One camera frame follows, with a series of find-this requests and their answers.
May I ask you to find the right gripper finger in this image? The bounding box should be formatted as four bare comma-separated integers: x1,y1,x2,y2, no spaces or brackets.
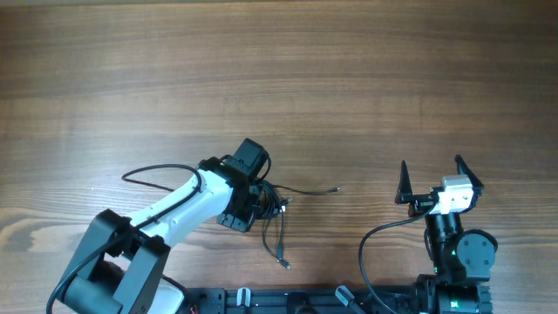
395,160,413,204
454,154,485,196

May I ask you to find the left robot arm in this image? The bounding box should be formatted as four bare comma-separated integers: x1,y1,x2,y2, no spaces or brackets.
45,139,270,313

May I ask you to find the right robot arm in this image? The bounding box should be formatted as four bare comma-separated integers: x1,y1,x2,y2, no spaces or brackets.
395,155,498,314

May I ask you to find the left camera black cable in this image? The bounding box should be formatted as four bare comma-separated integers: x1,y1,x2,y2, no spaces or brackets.
45,163,204,314

